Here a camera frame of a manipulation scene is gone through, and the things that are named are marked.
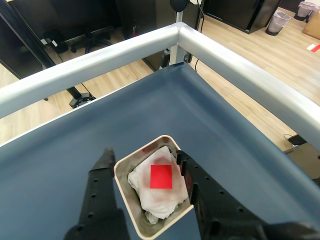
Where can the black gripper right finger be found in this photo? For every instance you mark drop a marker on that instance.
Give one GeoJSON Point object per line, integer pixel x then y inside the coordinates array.
{"type": "Point", "coordinates": [217, 212]}

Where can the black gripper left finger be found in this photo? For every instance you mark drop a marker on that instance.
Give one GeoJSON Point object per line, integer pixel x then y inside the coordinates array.
{"type": "Point", "coordinates": [100, 195]}

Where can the red cube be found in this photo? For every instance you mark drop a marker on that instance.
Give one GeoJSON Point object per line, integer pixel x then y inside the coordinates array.
{"type": "Point", "coordinates": [161, 176]}

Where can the beige metal box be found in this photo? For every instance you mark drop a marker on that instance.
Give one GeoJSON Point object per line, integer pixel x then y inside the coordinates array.
{"type": "Point", "coordinates": [125, 185]}

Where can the olive brown box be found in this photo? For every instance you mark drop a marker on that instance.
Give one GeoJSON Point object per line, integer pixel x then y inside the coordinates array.
{"type": "Point", "coordinates": [305, 160]}

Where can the brown cardboard box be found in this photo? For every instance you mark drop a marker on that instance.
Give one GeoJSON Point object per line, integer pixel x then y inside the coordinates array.
{"type": "Point", "coordinates": [313, 28]}

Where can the white tissue paper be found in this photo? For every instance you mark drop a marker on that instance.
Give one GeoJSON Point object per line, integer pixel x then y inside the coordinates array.
{"type": "Point", "coordinates": [160, 200]}

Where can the black tripod base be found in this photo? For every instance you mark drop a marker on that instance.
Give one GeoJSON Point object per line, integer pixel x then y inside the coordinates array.
{"type": "Point", "coordinates": [81, 98]}

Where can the black floor device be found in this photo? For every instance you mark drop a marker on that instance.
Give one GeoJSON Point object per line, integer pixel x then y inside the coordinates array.
{"type": "Point", "coordinates": [298, 140]}

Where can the black office chair base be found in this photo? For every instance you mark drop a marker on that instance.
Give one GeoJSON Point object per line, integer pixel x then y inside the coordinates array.
{"type": "Point", "coordinates": [88, 41]}

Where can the black and white power strip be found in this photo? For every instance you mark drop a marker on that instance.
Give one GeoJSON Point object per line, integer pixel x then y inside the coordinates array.
{"type": "Point", "coordinates": [53, 44]}

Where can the black desk partition panel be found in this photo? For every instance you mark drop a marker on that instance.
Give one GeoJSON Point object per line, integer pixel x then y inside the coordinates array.
{"type": "Point", "coordinates": [20, 50]}

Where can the red tag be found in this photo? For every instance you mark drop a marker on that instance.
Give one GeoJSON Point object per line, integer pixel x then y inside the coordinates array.
{"type": "Point", "coordinates": [134, 31]}

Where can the black cabinet with red tag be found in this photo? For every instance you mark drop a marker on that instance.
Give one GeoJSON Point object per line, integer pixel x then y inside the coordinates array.
{"type": "Point", "coordinates": [150, 15]}

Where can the red and white floor tape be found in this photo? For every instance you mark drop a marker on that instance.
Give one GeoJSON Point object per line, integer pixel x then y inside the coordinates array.
{"type": "Point", "coordinates": [315, 48]}

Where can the black bin with clear bag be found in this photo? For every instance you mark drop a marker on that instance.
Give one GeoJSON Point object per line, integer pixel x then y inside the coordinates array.
{"type": "Point", "coordinates": [276, 25]}
{"type": "Point", "coordinates": [305, 11]}

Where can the long black cabinet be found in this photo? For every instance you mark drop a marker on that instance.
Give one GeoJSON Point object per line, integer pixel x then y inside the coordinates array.
{"type": "Point", "coordinates": [237, 12]}

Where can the black oval device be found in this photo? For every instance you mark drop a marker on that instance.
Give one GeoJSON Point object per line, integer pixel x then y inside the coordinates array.
{"type": "Point", "coordinates": [178, 5]}

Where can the silver metal table rail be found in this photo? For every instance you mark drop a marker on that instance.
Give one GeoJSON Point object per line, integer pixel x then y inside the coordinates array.
{"type": "Point", "coordinates": [100, 55]}

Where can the silver metal post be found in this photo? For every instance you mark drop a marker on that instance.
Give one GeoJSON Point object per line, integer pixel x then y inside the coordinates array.
{"type": "Point", "coordinates": [179, 25]}

